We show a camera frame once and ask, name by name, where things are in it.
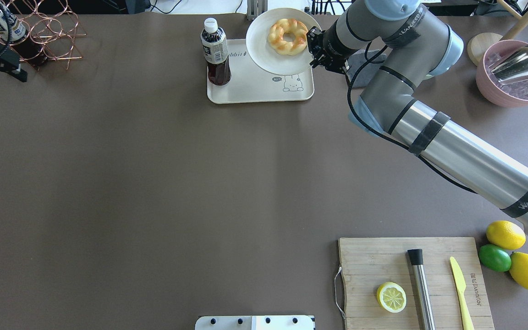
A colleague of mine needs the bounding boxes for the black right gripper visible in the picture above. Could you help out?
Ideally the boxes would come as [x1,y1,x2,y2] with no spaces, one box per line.
[306,27,349,75]

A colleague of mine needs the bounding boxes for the white plate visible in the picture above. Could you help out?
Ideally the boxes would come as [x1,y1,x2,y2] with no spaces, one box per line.
[246,8,321,76]

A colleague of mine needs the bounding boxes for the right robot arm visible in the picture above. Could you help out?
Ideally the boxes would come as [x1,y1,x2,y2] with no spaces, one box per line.
[307,0,528,235]

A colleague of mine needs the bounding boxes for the cream rabbit tray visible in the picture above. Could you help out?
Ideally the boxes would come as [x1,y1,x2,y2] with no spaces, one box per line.
[207,39,314,104]

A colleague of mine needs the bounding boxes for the tea bottle on tray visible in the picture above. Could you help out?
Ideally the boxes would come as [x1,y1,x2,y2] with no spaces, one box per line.
[200,17,231,86]

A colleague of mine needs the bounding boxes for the grey folded cloth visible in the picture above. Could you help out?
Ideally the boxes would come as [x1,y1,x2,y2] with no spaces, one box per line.
[346,49,388,88]

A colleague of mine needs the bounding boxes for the wooden glass stand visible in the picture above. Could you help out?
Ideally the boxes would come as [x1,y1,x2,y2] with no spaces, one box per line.
[467,0,528,66]

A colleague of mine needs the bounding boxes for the steel ice scoop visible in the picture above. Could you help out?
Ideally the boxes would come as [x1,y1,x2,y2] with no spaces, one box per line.
[491,45,528,85]

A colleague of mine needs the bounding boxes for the pink ice bowl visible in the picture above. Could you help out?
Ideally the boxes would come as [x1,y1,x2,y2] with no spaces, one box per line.
[476,40,528,107]

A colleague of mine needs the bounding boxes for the wooden cutting board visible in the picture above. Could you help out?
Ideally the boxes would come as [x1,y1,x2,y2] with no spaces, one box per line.
[339,237,495,330]

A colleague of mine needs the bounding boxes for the steel muddler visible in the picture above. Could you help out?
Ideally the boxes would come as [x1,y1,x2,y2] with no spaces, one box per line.
[407,248,436,330]

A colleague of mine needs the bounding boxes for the lemon half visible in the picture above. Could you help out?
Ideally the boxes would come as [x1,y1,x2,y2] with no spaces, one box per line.
[376,281,407,313]

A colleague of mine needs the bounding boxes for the whole lemon upper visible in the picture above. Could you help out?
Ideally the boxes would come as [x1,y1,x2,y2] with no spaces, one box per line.
[486,220,526,250]

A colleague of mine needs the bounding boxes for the yellow plastic knife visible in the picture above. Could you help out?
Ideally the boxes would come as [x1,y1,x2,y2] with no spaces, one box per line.
[449,256,475,330]

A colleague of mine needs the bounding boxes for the green lime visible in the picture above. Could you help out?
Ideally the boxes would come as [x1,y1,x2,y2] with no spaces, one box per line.
[478,244,512,272]

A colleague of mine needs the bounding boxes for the braided ring donut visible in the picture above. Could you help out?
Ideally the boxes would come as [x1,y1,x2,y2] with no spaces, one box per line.
[267,18,308,55]

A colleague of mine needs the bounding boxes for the copper wire bottle rack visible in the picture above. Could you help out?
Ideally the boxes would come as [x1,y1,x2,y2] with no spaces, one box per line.
[0,0,87,70]

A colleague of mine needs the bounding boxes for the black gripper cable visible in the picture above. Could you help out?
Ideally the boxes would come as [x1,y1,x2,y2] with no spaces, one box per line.
[346,44,478,194]

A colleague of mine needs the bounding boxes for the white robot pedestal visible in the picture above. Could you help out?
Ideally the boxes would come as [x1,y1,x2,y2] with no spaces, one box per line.
[194,314,316,330]

